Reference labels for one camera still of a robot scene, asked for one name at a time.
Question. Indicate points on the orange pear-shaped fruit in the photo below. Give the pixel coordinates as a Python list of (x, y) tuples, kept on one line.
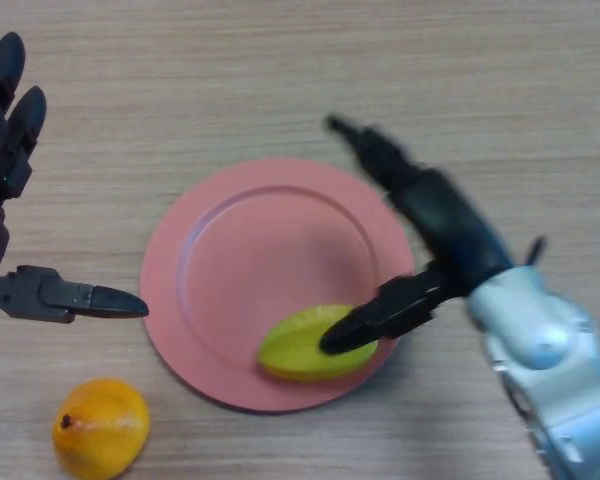
[(100, 432)]

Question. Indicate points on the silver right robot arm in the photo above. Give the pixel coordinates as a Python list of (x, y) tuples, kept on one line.
[(545, 360)]

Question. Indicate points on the pink round plate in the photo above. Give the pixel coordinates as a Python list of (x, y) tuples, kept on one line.
[(260, 260)]

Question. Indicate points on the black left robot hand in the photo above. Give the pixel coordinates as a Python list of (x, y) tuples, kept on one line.
[(35, 295)]

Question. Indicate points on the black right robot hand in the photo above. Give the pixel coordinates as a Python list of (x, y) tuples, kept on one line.
[(450, 225)]

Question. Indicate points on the yellow starfruit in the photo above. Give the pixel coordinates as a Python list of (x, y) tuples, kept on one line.
[(295, 350)]

